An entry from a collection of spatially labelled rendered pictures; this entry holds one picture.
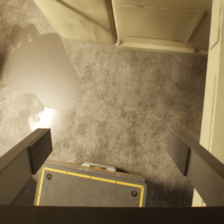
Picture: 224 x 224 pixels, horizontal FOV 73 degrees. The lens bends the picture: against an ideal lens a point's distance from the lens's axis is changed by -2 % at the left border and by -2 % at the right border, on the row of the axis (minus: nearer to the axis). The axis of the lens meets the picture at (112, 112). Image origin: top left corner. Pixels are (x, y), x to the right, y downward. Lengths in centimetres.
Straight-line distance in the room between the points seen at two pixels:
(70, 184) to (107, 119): 58
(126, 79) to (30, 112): 94
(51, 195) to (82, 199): 21
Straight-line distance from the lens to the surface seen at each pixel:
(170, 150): 17
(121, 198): 106
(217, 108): 68
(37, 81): 165
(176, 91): 140
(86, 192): 108
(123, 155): 132
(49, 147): 17
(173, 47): 149
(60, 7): 134
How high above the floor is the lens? 130
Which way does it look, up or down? 79 degrees down
